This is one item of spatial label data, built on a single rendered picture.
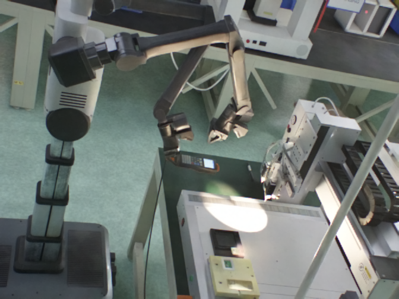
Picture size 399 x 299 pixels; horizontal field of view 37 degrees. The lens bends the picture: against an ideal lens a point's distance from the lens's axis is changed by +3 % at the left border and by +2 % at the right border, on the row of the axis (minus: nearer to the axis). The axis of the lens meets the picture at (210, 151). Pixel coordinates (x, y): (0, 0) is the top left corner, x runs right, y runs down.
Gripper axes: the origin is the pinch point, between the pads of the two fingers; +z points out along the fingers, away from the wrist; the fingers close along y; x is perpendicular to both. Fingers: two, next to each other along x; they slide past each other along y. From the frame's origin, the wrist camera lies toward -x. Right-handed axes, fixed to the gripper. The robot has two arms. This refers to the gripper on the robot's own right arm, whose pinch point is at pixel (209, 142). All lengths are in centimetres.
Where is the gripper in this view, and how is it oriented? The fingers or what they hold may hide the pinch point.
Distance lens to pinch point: 251.0
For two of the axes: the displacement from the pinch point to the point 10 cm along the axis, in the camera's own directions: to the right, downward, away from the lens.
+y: -0.9, -5.8, 8.1
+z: -5.2, 7.2, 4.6
